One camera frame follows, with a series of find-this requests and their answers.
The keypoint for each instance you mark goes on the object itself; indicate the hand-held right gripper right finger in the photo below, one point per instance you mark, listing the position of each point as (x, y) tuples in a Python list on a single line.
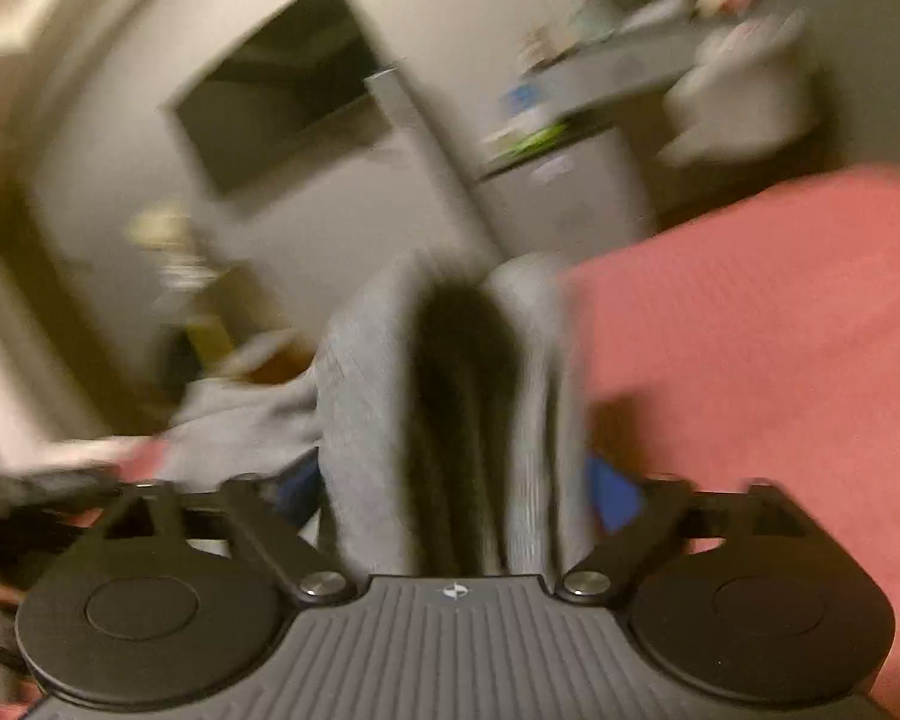
[(611, 495)]

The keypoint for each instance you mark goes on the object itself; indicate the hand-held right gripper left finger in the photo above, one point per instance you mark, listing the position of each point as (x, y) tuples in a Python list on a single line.
[(300, 499)]

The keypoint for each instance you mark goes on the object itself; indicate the grey pants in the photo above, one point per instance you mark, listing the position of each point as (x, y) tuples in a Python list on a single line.
[(367, 405)]

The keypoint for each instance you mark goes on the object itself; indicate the pink blanket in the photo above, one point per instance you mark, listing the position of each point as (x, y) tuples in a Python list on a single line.
[(757, 315)]

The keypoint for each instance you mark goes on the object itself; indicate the white refrigerator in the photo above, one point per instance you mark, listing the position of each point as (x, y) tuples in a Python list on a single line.
[(555, 195)]

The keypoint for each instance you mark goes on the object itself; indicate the green packet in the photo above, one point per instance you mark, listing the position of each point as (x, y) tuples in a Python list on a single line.
[(529, 141)]

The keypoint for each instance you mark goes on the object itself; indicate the blue box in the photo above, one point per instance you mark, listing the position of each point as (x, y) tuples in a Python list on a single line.
[(525, 103)]

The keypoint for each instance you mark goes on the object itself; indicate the white hanging cloth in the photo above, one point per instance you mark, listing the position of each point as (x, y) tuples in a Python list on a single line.
[(735, 105)]

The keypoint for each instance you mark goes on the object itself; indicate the grey shelf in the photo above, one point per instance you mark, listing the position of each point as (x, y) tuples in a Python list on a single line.
[(615, 67)]

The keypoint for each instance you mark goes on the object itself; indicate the black wall television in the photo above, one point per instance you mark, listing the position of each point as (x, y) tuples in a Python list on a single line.
[(277, 82)]

